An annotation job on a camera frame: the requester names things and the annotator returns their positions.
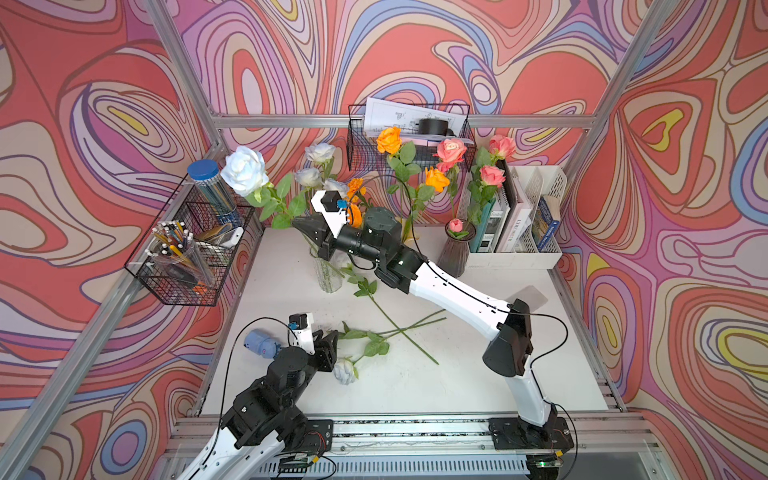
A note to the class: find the black tape roll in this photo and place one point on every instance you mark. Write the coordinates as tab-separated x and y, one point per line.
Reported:
433	126

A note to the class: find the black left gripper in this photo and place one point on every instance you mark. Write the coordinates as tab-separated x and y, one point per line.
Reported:
325	356

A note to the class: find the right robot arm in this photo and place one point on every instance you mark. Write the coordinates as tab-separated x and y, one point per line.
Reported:
507	326

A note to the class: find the blue paperback book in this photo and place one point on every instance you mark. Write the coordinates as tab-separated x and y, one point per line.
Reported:
546	221

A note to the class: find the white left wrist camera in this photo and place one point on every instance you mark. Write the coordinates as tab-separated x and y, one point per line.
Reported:
301	329

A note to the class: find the black wire side basket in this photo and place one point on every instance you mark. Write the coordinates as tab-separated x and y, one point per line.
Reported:
223	247

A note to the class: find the purple ribbed glass vase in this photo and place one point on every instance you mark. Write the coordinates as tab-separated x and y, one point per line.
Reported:
455	253

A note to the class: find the large white rose flower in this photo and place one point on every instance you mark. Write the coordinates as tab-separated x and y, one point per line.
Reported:
277	204

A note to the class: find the black wire wall basket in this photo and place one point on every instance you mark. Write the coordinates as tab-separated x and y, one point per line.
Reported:
362	152

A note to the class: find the metal base rail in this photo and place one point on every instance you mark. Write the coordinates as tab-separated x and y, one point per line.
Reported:
588	445

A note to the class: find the clear glass vase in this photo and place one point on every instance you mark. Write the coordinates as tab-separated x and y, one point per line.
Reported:
328	278

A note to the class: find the white plastic file organizer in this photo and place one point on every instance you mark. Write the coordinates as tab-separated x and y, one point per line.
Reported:
536	181

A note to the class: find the orange rose flower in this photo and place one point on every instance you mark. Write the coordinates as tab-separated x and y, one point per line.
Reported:
435	182
400	157

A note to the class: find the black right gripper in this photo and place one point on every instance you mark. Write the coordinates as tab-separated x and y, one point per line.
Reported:
321	234

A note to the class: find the orange marigold flower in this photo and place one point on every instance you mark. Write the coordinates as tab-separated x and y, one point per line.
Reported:
356	190

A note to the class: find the blue lid pencil jar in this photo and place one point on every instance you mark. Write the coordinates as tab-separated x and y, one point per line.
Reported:
206	176

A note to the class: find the large pink rose flower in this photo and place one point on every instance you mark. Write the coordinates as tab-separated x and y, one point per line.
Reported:
451	155

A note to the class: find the pen cup with pens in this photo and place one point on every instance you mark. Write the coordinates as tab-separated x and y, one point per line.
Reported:
174	249

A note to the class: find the tall white rose flower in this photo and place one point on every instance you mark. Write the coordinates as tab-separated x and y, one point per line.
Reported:
321	158

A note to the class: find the white paper sheets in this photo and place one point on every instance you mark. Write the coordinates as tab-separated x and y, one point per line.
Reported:
382	114

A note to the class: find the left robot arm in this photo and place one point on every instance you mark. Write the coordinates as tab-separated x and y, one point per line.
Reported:
265	424

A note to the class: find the pink tulip flower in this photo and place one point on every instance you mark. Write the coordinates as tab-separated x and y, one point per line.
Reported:
456	229

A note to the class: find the white pink book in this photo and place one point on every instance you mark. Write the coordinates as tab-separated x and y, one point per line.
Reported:
518	218

